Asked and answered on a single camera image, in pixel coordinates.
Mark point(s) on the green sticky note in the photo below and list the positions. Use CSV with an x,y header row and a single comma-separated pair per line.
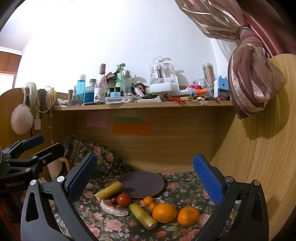
x,y
127,119

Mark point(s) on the blue pencil sharpener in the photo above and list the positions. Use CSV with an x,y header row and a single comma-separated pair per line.
x,y
221,87

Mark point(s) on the white cosmetics organizer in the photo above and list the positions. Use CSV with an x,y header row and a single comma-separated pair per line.
x,y
163,77

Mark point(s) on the pink sticky note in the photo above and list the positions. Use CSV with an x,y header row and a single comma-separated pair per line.
x,y
97,119

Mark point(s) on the small tangerine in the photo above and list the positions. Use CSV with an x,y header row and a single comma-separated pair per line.
x,y
152,205
148,200

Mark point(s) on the red tomato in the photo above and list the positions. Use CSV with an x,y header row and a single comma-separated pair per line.
x,y
124,200

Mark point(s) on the tall jar of pencils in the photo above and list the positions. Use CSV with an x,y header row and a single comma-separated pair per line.
x,y
208,70

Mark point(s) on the orange sticky note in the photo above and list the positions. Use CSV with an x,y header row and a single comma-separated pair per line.
x,y
136,129

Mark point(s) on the floral dark green cloth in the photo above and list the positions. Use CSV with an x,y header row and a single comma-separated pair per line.
x,y
180,190

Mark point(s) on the dark round plate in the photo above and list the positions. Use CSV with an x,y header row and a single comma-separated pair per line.
x,y
140,184

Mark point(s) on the large orange with sticker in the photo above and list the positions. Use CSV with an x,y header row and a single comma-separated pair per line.
x,y
164,213

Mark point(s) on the beige rolled item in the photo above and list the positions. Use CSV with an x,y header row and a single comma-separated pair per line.
x,y
56,167

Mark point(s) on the green spray bottle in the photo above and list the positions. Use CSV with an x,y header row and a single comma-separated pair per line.
x,y
118,75

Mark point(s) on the patterned headbands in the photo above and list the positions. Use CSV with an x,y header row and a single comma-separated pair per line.
x,y
41,99

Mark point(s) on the blue bead jar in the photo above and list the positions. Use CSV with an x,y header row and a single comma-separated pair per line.
x,y
89,91

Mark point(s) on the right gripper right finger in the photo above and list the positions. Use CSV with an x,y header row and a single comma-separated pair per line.
x,y
221,192

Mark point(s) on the round glass jar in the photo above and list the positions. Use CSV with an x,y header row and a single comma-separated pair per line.
x,y
204,87

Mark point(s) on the white fluffy earmuff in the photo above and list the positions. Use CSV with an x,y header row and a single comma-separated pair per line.
x,y
21,119

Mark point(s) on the pink white shell dish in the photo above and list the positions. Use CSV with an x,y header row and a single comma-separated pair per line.
x,y
109,208

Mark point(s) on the white illustrated mug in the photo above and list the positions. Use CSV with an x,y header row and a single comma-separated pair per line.
x,y
99,94

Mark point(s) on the pink tied curtain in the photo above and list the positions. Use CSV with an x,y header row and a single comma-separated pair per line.
x,y
261,33

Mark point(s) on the blue liquid bottle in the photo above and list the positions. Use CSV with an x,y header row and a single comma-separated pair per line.
x,y
80,88

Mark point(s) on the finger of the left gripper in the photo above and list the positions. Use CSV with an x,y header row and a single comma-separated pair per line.
x,y
46,154
30,141

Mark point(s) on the medium orange mandarin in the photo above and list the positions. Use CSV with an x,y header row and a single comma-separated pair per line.
x,y
188,216

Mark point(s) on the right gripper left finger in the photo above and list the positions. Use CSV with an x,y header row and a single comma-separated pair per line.
x,y
68,191

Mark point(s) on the dark red grape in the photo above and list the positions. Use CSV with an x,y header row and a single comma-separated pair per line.
x,y
113,200

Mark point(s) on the wooden shelf board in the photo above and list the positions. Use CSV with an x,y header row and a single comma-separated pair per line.
x,y
167,104

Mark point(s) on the clear glass wine bottle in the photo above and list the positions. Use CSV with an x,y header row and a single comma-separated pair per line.
x,y
102,82

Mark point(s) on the clear plastic storage box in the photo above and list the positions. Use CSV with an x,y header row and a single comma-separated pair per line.
x,y
119,100

